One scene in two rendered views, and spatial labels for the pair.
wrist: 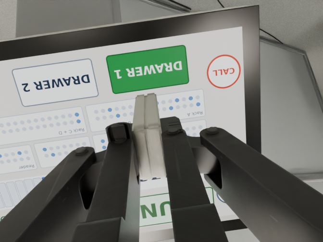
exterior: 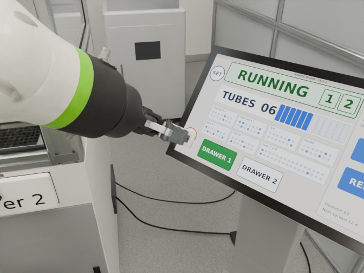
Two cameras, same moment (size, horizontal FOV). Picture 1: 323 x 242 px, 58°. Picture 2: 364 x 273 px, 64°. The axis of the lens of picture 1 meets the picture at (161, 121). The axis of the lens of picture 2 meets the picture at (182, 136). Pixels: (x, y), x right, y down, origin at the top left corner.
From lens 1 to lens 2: 0.42 m
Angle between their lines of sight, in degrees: 38
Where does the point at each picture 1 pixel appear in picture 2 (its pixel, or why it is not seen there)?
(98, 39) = (227, 180)
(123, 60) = (223, 164)
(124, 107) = (237, 143)
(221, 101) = (196, 122)
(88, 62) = (238, 173)
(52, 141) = (283, 147)
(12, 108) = (290, 176)
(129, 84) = (228, 153)
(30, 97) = (276, 175)
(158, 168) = not seen: hidden behind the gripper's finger
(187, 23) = (191, 163)
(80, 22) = not seen: hidden behind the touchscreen
